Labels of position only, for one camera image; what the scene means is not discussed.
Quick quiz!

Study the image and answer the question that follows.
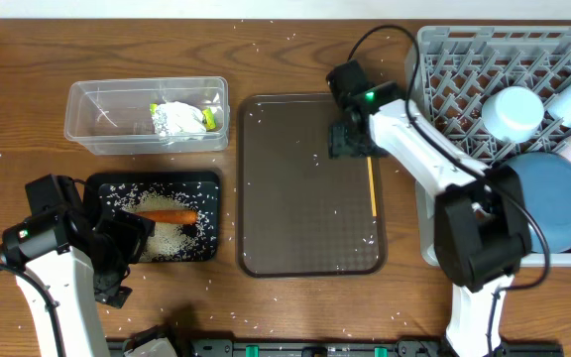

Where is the orange carrot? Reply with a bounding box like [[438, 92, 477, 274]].
[[137, 209, 198, 225]]

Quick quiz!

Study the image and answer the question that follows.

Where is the clear plastic container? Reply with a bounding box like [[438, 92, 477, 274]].
[[63, 76, 230, 155]]

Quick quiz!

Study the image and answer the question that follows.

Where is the dark blue plate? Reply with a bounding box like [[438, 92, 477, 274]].
[[506, 152, 571, 253]]

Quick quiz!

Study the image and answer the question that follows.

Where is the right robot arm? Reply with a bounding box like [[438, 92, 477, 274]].
[[327, 79, 531, 356]]

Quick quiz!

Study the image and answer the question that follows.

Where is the grey dishwasher rack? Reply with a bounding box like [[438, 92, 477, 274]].
[[403, 25, 571, 268]]

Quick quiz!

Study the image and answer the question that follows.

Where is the white wrapper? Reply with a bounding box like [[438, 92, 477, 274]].
[[153, 101, 208, 138]]

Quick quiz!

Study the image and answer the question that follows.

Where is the wooden chopstick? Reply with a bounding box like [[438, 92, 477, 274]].
[[367, 157, 378, 218]]

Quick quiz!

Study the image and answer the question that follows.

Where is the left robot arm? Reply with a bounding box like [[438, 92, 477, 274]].
[[0, 204, 177, 357]]

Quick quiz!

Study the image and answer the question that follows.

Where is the pile of white rice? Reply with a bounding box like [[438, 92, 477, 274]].
[[99, 180, 220, 263]]

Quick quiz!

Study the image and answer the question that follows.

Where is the black plastic tray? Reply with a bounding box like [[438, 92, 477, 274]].
[[82, 171, 222, 264]]

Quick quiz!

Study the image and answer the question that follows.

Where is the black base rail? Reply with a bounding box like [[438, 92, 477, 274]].
[[107, 339, 565, 357]]

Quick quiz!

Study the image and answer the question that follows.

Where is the dark brown serving tray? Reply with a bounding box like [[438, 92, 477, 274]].
[[236, 93, 388, 278]]

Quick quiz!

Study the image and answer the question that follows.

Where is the light blue bowl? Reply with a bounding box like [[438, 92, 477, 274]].
[[481, 86, 544, 144]]

